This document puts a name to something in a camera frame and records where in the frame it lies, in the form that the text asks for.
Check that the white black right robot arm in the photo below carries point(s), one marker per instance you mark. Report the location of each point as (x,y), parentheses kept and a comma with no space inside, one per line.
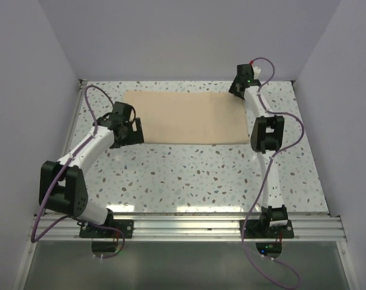
(266,140)

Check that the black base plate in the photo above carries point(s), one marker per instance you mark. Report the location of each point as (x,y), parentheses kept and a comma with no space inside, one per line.
(254,230)
(119,228)

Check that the beige cloth wrap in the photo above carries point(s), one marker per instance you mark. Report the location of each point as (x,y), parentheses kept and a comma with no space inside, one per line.
(190,117)

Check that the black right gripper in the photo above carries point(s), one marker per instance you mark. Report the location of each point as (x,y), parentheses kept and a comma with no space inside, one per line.
(233,89)

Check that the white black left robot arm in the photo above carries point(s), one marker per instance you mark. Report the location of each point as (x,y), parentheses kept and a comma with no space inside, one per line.
(62,183)

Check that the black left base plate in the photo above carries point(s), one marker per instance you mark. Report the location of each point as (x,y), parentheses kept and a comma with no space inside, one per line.
(119,228)

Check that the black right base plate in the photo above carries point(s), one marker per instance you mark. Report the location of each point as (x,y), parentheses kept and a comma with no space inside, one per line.
(254,230)

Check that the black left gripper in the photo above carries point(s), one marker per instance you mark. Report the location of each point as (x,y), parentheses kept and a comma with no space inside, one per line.
(135,138)

